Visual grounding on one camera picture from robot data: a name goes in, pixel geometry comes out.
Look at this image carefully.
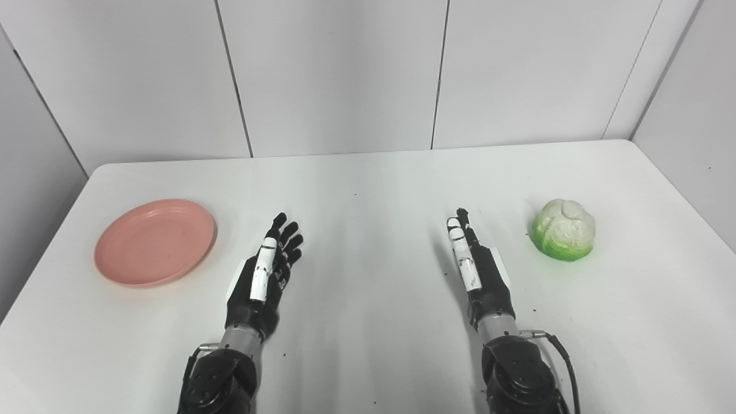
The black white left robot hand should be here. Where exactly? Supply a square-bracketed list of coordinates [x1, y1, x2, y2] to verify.
[225, 213, 304, 344]

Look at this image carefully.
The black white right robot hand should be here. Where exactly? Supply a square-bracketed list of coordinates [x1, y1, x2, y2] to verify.
[446, 208, 516, 332]

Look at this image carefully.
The green white toy cabbage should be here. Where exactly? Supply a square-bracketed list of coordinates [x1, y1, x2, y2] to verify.
[530, 198, 596, 262]

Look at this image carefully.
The pink round plate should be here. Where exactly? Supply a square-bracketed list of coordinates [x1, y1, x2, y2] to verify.
[94, 199, 217, 288]

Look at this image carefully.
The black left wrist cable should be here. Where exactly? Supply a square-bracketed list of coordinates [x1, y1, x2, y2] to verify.
[183, 343, 220, 397]

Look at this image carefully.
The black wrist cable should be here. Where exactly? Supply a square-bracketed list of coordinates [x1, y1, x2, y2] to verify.
[183, 343, 220, 397]
[520, 329, 580, 414]

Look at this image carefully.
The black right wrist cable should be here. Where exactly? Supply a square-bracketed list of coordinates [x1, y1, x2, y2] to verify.
[520, 329, 580, 414]

